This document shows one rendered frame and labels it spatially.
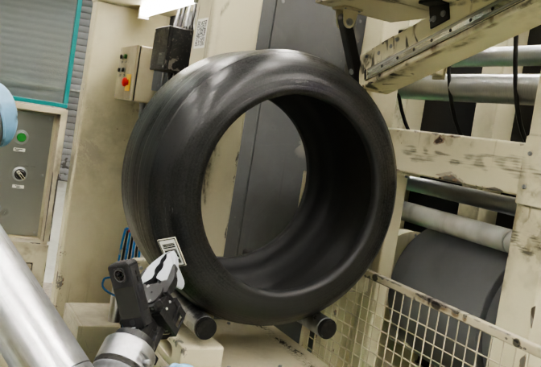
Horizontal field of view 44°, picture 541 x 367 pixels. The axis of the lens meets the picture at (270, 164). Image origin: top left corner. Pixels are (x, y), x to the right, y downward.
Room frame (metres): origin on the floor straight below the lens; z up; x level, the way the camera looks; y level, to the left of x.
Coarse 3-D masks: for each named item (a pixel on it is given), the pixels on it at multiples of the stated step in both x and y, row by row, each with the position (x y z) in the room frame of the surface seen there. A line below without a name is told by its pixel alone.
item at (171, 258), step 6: (174, 252) 1.24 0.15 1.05; (168, 258) 1.21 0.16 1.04; (174, 258) 1.21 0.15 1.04; (168, 264) 1.20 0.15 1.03; (162, 270) 1.19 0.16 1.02; (168, 270) 1.18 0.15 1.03; (162, 276) 1.17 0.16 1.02; (180, 276) 1.22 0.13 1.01; (180, 282) 1.21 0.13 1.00; (180, 288) 1.21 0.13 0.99
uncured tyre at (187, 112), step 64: (192, 64) 1.45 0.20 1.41; (256, 64) 1.31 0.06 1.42; (320, 64) 1.37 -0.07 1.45; (192, 128) 1.24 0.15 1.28; (320, 128) 1.67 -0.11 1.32; (384, 128) 1.44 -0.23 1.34; (128, 192) 1.36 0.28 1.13; (192, 192) 1.24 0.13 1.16; (320, 192) 1.69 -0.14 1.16; (384, 192) 1.44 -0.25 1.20; (192, 256) 1.25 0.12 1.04; (256, 256) 1.62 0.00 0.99; (320, 256) 1.62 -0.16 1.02; (256, 320) 1.35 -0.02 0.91
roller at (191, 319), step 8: (176, 296) 1.41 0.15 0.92; (184, 304) 1.36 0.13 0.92; (192, 304) 1.36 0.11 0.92; (192, 312) 1.32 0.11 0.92; (200, 312) 1.31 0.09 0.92; (184, 320) 1.33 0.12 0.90; (192, 320) 1.30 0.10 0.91; (200, 320) 1.28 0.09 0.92; (208, 320) 1.28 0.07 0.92; (192, 328) 1.29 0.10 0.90; (200, 328) 1.28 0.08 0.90; (208, 328) 1.28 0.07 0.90; (216, 328) 1.29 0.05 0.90; (200, 336) 1.28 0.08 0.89; (208, 336) 1.28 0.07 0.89
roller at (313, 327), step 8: (320, 312) 1.46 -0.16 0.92; (304, 320) 1.46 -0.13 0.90; (312, 320) 1.43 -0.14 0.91; (320, 320) 1.41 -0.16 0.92; (328, 320) 1.41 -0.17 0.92; (312, 328) 1.43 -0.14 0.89; (320, 328) 1.40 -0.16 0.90; (328, 328) 1.41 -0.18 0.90; (336, 328) 1.42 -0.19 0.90; (320, 336) 1.41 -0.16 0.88; (328, 336) 1.41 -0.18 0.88
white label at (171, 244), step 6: (162, 240) 1.25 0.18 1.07; (168, 240) 1.24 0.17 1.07; (174, 240) 1.24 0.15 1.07; (162, 246) 1.25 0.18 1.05; (168, 246) 1.25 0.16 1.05; (174, 246) 1.24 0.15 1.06; (162, 252) 1.26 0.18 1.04; (180, 252) 1.24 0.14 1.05; (180, 258) 1.25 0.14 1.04; (180, 264) 1.25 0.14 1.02; (186, 264) 1.25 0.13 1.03
